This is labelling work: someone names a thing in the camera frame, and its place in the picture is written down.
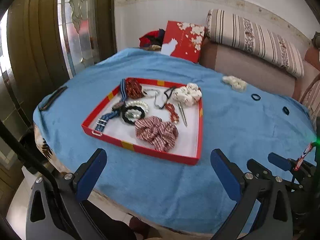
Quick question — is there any red white plaid scrunchie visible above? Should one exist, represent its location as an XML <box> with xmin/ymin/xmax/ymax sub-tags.
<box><xmin>135</xmin><ymin>116</ymin><xmax>179</xmax><ymax>152</ymax></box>

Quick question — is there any red and navy clothing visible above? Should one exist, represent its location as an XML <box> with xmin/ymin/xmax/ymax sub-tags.
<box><xmin>139</xmin><ymin>29</ymin><xmax>165</xmax><ymax>48</ymax></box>

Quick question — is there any dark red dotted scrunchie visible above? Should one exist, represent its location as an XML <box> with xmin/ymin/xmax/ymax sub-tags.
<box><xmin>125</xmin><ymin>79</ymin><xmax>145</xmax><ymax>99</ymax></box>

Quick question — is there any black fuzzy hair tie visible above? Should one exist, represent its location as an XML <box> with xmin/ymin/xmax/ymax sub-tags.
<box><xmin>120</xmin><ymin>105</ymin><xmax>146</xmax><ymax>126</ymax></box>

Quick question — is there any cream fluffy scrunchie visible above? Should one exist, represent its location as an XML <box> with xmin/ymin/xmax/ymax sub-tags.
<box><xmin>222</xmin><ymin>76</ymin><xmax>247</xmax><ymax>92</ymax></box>

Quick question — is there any large pearl bracelet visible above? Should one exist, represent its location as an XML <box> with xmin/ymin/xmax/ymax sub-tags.
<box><xmin>125</xmin><ymin>100</ymin><xmax>150</xmax><ymax>119</ymax></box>

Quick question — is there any stained glass door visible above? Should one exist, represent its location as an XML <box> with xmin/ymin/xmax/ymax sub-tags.
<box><xmin>57</xmin><ymin>0</ymin><xmax>99</xmax><ymax>78</ymax></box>

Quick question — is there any red bead bracelet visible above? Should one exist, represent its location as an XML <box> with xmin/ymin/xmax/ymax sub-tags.
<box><xmin>164</xmin><ymin>102</ymin><xmax>180</xmax><ymax>124</ymax></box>

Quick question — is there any red jewelry tray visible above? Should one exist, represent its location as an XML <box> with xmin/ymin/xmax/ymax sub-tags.
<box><xmin>81</xmin><ymin>77</ymin><xmax>203</xmax><ymax>165</ymax></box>

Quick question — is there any striped bolster pillow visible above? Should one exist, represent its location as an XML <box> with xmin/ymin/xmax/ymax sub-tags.
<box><xmin>206</xmin><ymin>9</ymin><xmax>304</xmax><ymax>78</ymax></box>

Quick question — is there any red floral gift box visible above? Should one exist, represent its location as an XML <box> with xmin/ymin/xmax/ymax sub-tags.
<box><xmin>161</xmin><ymin>21</ymin><xmax>206</xmax><ymax>63</ymax></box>

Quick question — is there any brown sofa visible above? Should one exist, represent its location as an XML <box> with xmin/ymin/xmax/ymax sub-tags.
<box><xmin>199</xmin><ymin>38</ymin><xmax>319</xmax><ymax>101</ymax></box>

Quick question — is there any black cord necklace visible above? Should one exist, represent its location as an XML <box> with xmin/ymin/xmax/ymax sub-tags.
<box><xmin>159</xmin><ymin>86</ymin><xmax>177</xmax><ymax>110</ymax></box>

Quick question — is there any white printed scrunchie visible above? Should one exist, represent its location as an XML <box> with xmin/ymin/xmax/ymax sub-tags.
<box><xmin>172</xmin><ymin>83</ymin><xmax>202</xmax><ymax>107</ymax></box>

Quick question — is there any silver hair clip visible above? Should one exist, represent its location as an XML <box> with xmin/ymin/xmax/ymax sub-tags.
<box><xmin>178</xmin><ymin>102</ymin><xmax>188</xmax><ymax>127</ymax></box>

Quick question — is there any blue towel cloth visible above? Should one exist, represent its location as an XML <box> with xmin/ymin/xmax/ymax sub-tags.
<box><xmin>33</xmin><ymin>48</ymin><xmax>316</xmax><ymax>234</ymax></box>

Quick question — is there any silver chain necklace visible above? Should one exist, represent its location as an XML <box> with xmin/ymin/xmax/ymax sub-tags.
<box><xmin>152</xmin><ymin>89</ymin><xmax>166</xmax><ymax>110</ymax></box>

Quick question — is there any black hair tie small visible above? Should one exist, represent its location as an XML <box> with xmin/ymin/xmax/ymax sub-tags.
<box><xmin>282</xmin><ymin>106</ymin><xmax>290</xmax><ymax>115</ymax></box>

